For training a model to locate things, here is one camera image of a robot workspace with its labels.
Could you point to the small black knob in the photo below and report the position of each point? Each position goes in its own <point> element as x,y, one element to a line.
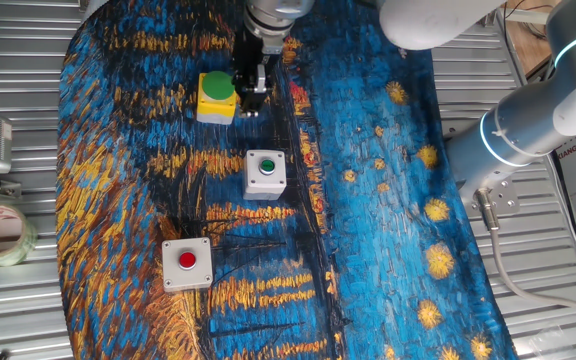
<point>2,356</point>

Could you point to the yellow box green mushroom button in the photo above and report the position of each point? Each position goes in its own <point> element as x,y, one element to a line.
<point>218,85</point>

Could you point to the grey box small green button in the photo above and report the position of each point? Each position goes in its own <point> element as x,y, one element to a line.
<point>255,185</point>

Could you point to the clear tape roll red print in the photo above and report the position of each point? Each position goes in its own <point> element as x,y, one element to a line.
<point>23,252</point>

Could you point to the small silver metal bracket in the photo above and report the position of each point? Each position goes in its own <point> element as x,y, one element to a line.
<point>260,80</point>

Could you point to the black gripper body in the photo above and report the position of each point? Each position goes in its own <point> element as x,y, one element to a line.
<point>248,60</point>

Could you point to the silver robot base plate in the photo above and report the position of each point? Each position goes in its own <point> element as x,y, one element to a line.
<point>508,200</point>

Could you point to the grey box red button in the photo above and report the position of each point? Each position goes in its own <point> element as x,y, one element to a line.
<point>198,250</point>

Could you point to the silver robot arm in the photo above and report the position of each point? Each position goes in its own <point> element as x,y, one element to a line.
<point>518,125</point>

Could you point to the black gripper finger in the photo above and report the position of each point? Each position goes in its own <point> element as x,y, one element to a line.
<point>243,100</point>
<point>255,105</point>

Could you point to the starry night painted cloth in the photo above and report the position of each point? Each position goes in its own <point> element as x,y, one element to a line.
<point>368,225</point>

